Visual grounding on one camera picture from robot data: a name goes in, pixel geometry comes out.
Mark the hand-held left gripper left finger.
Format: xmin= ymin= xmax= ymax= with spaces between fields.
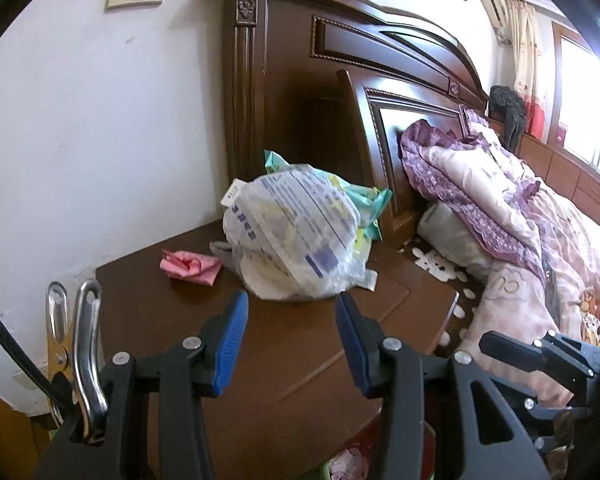
xmin=32 ymin=290 xmax=251 ymax=480

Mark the grey pillow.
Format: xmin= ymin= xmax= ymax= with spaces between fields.
xmin=417 ymin=202 xmax=496 ymax=282

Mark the low wooden cabinet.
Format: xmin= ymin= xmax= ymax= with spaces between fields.
xmin=517 ymin=132 xmax=600 ymax=237

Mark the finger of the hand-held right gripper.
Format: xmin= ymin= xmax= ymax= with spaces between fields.
xmin=479 ymin=331 xmax=590 ymax=395
xmin=532 ymin=329 xmax=600 ymax=368

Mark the black garment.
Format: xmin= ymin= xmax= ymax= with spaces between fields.
xmin=488 ymin=86 xmax=527 ymax=154

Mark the brown white-dotted bed sheet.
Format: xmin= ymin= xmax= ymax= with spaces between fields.
xmin=395 ymin=240 xmax=486 ymax=357

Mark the teal wet wipes pack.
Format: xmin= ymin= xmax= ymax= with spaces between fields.
xmin=264 ymin=150 xmax=394 ymax=241

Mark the dark wooden nightstand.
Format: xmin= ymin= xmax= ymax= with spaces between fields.
xmin=95 ymin=220 xmax=461 ymax=480

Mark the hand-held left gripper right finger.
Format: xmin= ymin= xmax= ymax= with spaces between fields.
xmin=334 ymin=291 xmax=551 ymax=480

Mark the pink printed paper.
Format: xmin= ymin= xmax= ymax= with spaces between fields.
xmin=160 ymin=249 xmax=224 ymax=287

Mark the black slim device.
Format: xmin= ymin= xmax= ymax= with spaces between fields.
xmin=542 ymin=257 xmax=559 ymax=306

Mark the white wall socket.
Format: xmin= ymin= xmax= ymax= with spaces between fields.
xmin=12 ymin=360 xmax=56 ymax=394

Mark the metal spring clip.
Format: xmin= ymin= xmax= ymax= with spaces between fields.
xmin=46 ymin=279 xmax=110 ymax=447

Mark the carved wooden headboard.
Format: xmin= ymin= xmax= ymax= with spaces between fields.
xmin=203 ymin=0 xmax=491 ymax=247

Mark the pink patterned blanket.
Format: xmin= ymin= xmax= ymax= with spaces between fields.
xmin=457 ymin=160 xmax=600 ymax=411

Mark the purple lace-trimmed quilt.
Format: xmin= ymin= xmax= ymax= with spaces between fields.
xmin=399 ymin=112 xmax=549 ymax=282

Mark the bright window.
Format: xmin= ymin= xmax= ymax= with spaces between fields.
xmin=552 ymin=25 xmax=600 ymax=181

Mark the white printed plastic bag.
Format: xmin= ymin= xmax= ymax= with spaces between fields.
xmin=221 ymin=162 xmax=377 ymax=304

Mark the patterned cream curtain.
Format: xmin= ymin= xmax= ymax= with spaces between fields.
xmin=505 ymin=0 xmax=549 ymax=111

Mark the black braided cable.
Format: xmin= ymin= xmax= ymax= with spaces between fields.
xmin=0 ymin=292 xmax=69 ymax=411

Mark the red bag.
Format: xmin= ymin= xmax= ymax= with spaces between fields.
xmin=527 ymin=100 xmax=547 ymax=141

